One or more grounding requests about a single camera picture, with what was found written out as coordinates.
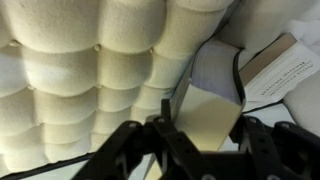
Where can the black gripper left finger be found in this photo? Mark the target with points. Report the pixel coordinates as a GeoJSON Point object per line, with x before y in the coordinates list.
{"type": "Point", "coordinates": [140, 153]}

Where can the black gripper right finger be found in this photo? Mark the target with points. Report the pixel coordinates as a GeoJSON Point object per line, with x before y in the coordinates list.
{"type": "Point", "coordinates": [286, 153]}

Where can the black book with blue cover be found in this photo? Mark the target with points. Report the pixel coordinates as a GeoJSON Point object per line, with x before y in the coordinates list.
{"type": "Point", "coordinates": [206, 120]}

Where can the white book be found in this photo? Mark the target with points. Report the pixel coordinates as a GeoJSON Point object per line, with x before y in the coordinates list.
{"type": "Point", "coordinates": [280, 73]}

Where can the cream tufted mattress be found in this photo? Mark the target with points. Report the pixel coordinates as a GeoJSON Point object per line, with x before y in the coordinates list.
{"type": "Point", "coordinates": [83, 66]}

